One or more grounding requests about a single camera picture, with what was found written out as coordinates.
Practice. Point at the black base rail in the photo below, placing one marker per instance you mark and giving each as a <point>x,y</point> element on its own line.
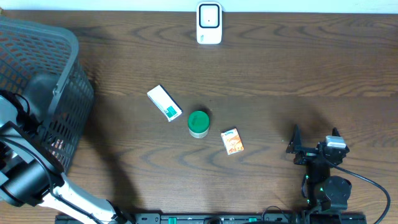
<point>269,217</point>

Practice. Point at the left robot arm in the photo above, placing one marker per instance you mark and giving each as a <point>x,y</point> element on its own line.
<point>32,175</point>

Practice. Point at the white green medicine box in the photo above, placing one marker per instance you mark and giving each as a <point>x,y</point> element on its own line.
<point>165,103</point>

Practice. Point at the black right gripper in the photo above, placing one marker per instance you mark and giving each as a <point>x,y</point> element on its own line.
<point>305,155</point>

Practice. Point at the red Top candy bar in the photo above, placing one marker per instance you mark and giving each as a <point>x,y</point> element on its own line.
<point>58,145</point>

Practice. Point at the grey plastic basket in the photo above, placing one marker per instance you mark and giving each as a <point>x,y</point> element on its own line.
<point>41,63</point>

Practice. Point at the white barcode scanner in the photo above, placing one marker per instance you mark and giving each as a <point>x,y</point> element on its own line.
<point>209,23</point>

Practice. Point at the green lidded jar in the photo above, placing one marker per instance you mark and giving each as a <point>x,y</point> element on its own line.
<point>198,124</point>

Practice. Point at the orange juice carton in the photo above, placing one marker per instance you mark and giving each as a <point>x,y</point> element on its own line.
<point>232,141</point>

